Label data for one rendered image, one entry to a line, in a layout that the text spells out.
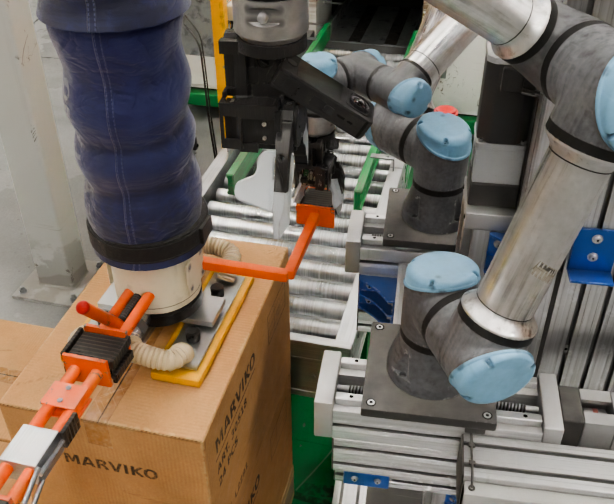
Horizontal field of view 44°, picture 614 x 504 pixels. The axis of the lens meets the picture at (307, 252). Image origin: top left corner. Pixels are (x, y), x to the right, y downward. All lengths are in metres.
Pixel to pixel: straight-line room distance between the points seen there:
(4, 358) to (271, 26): 1.64
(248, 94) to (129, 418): 0.79
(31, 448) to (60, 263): 2.05
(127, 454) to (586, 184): 0.93
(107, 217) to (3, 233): 2.43
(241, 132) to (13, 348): 1.55
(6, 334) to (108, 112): 1.18
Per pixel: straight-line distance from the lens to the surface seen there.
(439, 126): 1.63
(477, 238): 1.41
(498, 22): 1.00
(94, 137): 1.29
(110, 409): 1.46
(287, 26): 0.75
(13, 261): 3.57
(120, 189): 1.32
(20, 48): 2.82
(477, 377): 1.10
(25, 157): 3.01
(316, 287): 2.31
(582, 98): 0.97
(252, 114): 0.79
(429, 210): 1.67
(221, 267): 1.51
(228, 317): 1.57
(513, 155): 1.35
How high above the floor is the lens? 1.99
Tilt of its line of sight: 36 degrees down
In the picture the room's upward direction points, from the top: straight up
